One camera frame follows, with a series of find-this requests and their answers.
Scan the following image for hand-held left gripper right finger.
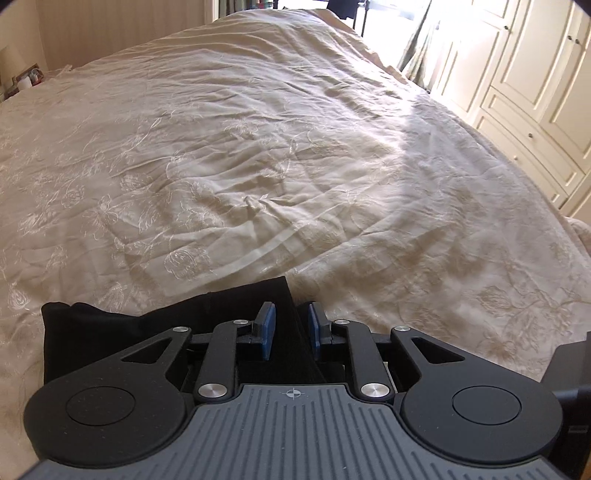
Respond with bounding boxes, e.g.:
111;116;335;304
307;302;467;402

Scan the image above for black pants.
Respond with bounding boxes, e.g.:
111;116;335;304
41;276;343;386

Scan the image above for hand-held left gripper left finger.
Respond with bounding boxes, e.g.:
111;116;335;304
121;302;278;403

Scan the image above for patterned green curtain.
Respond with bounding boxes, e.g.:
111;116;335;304
397;0;445;90

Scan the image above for cream panelled wardrobe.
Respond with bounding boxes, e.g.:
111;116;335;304
429;0;591;217

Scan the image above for cream embroidered bedspread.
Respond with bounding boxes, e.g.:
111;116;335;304
0;8;591;464

